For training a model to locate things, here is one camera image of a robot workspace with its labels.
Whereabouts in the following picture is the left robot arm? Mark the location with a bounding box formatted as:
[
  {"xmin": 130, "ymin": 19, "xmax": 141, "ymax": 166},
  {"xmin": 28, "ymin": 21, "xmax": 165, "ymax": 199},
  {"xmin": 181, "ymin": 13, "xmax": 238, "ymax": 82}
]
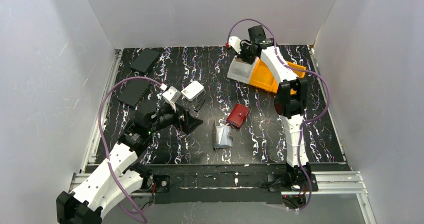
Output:
[{"xmin": 56, "ymin": 103, "xmax": 203, "ymax": 223}]

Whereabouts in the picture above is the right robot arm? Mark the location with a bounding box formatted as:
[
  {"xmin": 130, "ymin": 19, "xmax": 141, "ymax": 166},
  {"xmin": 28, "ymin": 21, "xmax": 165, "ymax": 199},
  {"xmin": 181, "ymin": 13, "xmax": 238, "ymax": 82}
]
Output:
[{"xmin": 240, "ymin": 25, "xmax": 309, "ymax": 168}]

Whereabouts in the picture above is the red card holder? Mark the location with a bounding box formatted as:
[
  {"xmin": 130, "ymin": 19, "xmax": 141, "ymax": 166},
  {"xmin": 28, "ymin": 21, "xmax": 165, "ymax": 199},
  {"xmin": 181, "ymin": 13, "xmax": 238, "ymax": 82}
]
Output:
[{"xmin": 226, "ymin": 103, "xmax": 250, "ymax": 129}]

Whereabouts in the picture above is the white plastic bin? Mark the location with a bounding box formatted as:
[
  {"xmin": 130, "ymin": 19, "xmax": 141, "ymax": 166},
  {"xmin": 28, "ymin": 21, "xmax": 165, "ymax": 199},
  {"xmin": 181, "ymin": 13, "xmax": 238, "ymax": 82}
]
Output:
[{"xmin": 227, "ymin": 57, "xmax": 259, "ymax": 84}]

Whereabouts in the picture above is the black comb piece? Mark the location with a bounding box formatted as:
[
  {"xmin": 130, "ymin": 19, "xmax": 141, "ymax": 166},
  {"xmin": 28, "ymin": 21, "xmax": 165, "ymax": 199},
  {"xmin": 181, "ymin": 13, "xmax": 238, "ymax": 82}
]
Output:
[{"xmin": 194, "ymin": 98, "xmax": 205, "ymax": 113}]

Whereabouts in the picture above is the orange plastic bin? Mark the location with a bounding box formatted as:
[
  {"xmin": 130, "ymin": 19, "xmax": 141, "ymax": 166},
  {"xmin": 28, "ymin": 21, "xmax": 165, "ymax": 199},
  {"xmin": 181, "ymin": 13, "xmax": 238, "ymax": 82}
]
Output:
[
  {"xmin": 281, "ymin": 61, "xmax": 306, "ymax": 97},
  {"xmin": 249, "ymin": 58, "xmax": 278, "ymax": 93}
]

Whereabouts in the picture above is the white box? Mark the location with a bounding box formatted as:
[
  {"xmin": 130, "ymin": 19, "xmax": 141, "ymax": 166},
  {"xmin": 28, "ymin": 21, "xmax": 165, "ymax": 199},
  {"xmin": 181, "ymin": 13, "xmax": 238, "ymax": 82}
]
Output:
[{"xmin": 181, "ymin": 81, "xmax": 205, "ymax": 101}]

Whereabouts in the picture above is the black ridged block near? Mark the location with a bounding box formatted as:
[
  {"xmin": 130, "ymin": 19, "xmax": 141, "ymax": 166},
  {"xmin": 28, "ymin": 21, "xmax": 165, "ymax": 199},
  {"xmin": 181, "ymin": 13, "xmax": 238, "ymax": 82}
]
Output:
[{"xmin": 118, "ymin": 79, "xmax": 152, "ymax": 108}]

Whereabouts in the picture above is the black ridged block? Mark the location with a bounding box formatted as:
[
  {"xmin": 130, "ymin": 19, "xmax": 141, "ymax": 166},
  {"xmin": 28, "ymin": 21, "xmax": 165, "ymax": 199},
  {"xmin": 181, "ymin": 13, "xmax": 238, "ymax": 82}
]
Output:
[
  {"xmin": 118, "ymin": 79, "xmax": 152, "ymax": 108},
  {"xmin": 130, "ymin": 49, "xmax": 160, "ymax": 74}
]

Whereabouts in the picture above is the black base bar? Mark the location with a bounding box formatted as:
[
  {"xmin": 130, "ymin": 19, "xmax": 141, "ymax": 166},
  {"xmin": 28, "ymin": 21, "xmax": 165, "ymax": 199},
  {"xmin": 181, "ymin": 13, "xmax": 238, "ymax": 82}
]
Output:
[{"xmin": 120, "ymin": 162, "xmax": 327, "ymax": 205}]

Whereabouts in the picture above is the black ridged block far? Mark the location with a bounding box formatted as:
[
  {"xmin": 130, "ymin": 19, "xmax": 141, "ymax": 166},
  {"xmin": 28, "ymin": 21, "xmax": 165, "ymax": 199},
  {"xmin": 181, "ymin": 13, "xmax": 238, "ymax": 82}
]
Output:
[{"xmin": 130, "ymin": 49, "xmax": 160, "ymax": 74}]

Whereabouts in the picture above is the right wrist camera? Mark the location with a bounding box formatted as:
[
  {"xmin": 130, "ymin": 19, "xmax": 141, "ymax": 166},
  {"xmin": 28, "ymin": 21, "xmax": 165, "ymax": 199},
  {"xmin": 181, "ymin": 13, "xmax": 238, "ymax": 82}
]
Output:
[{"xmin": 225, "ymin": 36, "xmax": 241, "ymax": 55}]

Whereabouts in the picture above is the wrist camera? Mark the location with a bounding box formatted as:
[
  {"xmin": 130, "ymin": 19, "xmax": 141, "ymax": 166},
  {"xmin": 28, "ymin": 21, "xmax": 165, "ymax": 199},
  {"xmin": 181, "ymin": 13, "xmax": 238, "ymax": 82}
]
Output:
[
  {"xmin": 225, "ymin": 36, "xmax": 241, "ymax": 55},
  {"xmin": 162, "ymin": 86, "xmax": 182, "ymax": 112}
]

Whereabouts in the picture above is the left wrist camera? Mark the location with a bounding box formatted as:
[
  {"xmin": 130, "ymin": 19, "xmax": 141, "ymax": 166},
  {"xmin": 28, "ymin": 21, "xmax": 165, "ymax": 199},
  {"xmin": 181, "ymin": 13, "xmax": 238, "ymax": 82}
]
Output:
[{"xmin": 162, "ymin": 86, "xmax": 182, "ymax": 112}]

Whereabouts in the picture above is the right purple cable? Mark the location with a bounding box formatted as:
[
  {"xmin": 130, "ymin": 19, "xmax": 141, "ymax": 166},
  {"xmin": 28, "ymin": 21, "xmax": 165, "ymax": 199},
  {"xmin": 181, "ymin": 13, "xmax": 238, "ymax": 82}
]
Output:
[{"xmin": 225, "ymin": 18, "xmax": 332, "ymax": 211}]

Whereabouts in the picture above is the purple cable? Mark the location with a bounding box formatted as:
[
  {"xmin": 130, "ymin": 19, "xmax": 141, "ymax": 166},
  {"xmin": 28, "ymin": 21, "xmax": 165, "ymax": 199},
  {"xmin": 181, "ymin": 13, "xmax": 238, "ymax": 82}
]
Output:
[
  {"xmin": 225, "ymin": 18, "xmax": 332, "ymax": 211},
  {"xmin": 97, "ymin": 76, "xmax": 168, "ymax": 224}
]

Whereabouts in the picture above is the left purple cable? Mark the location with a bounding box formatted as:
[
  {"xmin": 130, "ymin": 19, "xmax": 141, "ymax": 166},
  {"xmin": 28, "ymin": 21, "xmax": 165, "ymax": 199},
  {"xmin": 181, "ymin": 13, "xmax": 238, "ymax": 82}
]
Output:
[{"xmin": 97, "ymin": 76, "xmax": 168, "ymax": 224}]

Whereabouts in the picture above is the aluminium frame rail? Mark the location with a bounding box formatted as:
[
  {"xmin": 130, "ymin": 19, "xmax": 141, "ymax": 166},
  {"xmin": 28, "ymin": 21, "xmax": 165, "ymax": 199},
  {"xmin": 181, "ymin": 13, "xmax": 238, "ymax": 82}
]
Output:
[{"xmin": 69, "ymin": 49, "xmax": 123, "ymax": 191}]

